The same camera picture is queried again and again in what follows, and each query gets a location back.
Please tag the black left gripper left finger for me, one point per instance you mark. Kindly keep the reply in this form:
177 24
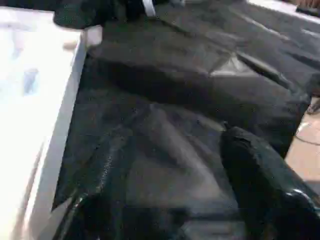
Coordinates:
85 200

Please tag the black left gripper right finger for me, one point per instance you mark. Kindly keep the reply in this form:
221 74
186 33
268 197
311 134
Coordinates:
270 190

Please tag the white plastic table top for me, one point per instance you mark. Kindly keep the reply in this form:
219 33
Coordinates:
32 100

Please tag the white low furniture top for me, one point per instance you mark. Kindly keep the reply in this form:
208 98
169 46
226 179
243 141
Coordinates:
270 3

